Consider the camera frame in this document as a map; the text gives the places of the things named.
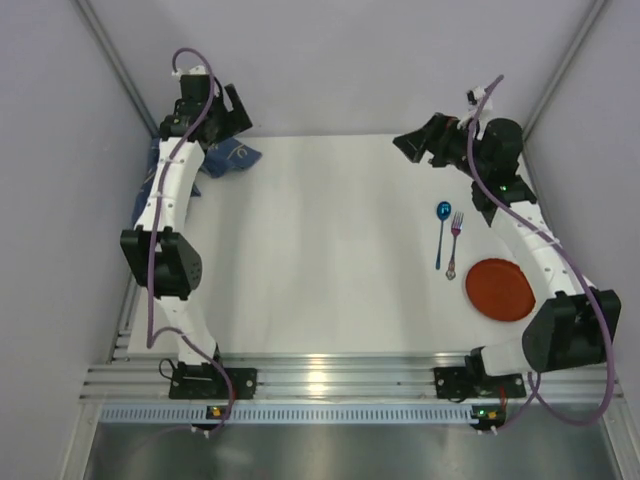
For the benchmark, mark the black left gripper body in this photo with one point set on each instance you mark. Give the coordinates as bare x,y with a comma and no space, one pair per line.
226,116

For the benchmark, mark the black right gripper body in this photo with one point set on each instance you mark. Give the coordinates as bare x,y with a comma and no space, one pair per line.
435,141

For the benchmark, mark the blue fish placemat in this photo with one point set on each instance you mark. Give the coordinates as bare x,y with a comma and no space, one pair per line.
228,156

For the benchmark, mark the blue metallic spoon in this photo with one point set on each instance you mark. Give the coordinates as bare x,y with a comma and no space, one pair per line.
443,212

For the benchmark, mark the red plate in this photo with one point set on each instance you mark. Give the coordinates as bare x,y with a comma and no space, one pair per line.
499,290

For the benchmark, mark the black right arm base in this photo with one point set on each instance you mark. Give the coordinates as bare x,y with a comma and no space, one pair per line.
458,383

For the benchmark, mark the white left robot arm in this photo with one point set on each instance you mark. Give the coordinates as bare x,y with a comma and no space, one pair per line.
161,259

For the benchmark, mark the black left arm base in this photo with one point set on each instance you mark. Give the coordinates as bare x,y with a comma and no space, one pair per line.
204,382

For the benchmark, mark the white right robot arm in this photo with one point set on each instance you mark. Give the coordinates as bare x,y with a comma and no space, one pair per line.
572,323

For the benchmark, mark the aluminium mounting rail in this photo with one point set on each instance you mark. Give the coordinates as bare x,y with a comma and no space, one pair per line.
318,357

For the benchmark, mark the grey slotted cable duct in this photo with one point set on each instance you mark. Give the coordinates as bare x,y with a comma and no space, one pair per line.
300,414

